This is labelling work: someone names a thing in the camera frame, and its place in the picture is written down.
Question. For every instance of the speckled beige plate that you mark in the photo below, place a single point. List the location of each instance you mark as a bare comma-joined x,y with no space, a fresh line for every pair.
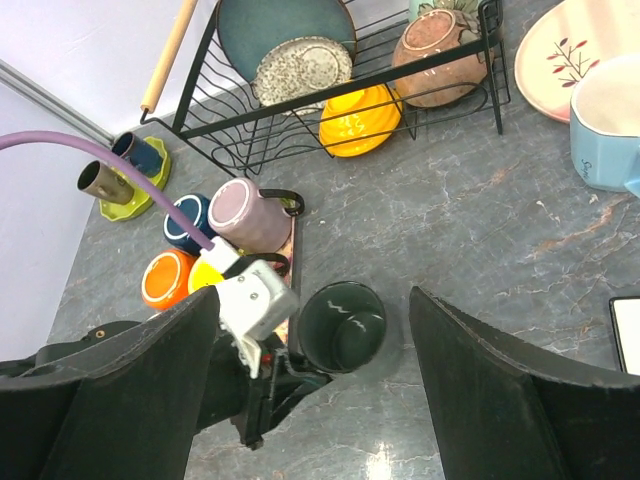
300,67

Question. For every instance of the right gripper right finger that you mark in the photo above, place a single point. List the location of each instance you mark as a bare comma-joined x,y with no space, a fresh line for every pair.
503,408

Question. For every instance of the brown pink bowl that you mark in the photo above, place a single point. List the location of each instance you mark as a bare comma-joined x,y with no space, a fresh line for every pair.
435,32

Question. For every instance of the orange mug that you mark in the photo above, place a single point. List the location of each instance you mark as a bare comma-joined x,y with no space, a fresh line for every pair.
165,279

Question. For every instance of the brown tumbler cup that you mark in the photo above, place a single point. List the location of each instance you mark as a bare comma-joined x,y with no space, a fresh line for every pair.
100,181

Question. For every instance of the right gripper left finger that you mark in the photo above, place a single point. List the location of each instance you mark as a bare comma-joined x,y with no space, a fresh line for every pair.
123,409

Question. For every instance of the dark blue tumbler cup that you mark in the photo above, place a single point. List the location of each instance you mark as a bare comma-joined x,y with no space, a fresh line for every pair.
140,154

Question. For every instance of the yellow mug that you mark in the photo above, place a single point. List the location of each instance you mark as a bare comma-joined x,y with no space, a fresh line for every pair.
203,275

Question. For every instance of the purple mug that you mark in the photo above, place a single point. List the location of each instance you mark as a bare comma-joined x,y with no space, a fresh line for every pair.
257,220

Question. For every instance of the mint green bowl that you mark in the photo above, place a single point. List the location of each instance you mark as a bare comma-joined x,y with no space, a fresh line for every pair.
419,7

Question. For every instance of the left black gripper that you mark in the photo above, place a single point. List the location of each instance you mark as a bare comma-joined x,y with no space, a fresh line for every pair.
226,392

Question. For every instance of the black wire dish rack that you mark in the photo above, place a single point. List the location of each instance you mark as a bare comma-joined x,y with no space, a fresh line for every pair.
219,116

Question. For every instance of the light blue mug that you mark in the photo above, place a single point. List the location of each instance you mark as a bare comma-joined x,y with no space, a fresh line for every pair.
604,126

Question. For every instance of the teal plate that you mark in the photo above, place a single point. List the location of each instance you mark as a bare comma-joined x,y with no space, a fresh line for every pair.
248,29

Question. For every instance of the white square board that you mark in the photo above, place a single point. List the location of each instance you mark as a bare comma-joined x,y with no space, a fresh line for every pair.
625,316

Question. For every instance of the pink floral plate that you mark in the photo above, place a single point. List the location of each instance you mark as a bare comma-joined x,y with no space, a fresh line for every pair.
566,43

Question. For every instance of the green scalloped plate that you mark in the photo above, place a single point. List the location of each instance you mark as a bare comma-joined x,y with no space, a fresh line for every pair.
141,200

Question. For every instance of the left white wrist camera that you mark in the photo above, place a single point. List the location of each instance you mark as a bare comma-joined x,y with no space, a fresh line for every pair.
252,304

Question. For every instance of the floral placemat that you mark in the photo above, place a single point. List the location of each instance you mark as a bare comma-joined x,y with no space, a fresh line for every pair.
289,251

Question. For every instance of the dark green mug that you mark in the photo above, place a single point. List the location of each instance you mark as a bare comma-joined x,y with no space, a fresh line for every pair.
342,327

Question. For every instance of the yellow bowl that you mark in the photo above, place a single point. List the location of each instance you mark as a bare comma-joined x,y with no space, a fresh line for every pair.
358,122

